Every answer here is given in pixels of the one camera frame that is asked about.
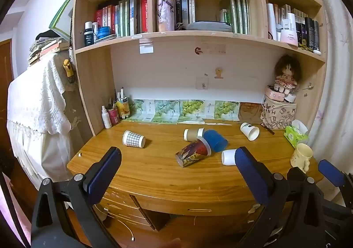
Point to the brown wooden door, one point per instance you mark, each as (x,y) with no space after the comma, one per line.
(6,60)

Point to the pink round tin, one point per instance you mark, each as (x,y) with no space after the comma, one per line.
(275,95)

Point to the row of small white boxes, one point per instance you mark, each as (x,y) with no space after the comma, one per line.
(292,12)

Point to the green tissue pack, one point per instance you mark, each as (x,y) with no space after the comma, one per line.
(296,135)

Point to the clear wall hook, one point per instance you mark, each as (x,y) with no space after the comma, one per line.
(202,84)

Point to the brown drawing card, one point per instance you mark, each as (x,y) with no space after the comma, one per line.
(250,113)

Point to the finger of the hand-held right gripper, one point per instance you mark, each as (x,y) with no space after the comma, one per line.
(295,174)
(331,172)

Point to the white spray bottle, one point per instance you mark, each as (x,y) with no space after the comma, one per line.
(106,120)

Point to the green grape picture card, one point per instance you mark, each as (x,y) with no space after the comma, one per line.
(191,110)
(165,111)
(222,110)
(140,111)

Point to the black cosmetic bottle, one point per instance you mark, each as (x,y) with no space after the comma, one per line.
(88,34)

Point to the red pen holder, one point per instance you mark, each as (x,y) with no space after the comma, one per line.
(113,117)

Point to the row of red and green books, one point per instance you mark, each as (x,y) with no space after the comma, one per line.
(126,16)

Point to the colourful printed paper cup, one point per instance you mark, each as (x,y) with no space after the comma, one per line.
(193,152)

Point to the red wall sticker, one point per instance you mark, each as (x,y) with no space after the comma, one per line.
(197,50)

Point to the white cosmetic tube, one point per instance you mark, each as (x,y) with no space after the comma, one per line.
(271,20)

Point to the brown haired rag doll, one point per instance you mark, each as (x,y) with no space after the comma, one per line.
(286,71)

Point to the cream ceramic mug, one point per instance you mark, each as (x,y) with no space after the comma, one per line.
(301,155)

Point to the wooden desk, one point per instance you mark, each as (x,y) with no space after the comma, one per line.
(154,173)

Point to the dark brown pen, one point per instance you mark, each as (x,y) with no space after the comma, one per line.
(267,129)

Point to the row of black and white books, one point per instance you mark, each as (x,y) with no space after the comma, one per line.
(184,5)

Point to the blue plastic cup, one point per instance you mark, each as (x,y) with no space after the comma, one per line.
(216,140)

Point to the pale floral curtain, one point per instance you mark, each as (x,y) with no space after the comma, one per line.
(337,71)

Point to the letter printed fabric basket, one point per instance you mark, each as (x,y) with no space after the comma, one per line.
(278,117)

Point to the white paper label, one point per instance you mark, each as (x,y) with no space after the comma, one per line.
(145,46)

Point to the white lace cloth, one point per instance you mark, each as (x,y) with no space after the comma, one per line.
(35,104)

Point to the white cup with green print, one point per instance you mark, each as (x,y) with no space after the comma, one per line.
(250,131)

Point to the grey checked paper cup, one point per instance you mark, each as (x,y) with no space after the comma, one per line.
(133,139)

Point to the brown paper cup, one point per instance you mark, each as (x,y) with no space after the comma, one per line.
(194,134)

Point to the green framed picture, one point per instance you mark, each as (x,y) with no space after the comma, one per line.
(62,20)

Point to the white printed cylinder box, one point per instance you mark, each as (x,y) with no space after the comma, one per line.
(165,11)

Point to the stack of old books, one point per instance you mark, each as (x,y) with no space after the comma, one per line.
(47,48)

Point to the small wooden desk drawer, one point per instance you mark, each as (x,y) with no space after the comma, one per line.
(118,195)
(121,210)

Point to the row of black bottles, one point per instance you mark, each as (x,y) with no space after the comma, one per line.
(310,33)

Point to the grey round cushion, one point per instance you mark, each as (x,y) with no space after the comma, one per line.
(209,26)

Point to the white ruler strip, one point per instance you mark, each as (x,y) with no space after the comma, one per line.
(217,124)

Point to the yellow labelled bottle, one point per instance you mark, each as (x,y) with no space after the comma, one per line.
(123,108)

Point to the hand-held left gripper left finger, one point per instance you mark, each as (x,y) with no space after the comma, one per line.
(100,179)

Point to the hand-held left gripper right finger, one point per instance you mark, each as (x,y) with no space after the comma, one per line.
(252,177)

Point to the white and pink bottle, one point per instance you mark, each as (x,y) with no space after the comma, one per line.
(289,31)

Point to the blue cosmetic jar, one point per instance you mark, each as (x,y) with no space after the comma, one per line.
(104,32)

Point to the small white cosmetic bottle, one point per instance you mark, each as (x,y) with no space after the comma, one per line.
(95,32)

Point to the wooden bookshelf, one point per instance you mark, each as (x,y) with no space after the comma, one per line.
(93,85)

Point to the white marker pen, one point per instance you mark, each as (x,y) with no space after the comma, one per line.
(122,93)

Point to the plain white paper cup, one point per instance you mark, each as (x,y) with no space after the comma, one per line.
(228,157)

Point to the yellow toy figure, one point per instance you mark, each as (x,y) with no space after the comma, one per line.
(68,67)

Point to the wide wooden desk drawer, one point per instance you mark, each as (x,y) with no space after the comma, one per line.
(193,205)

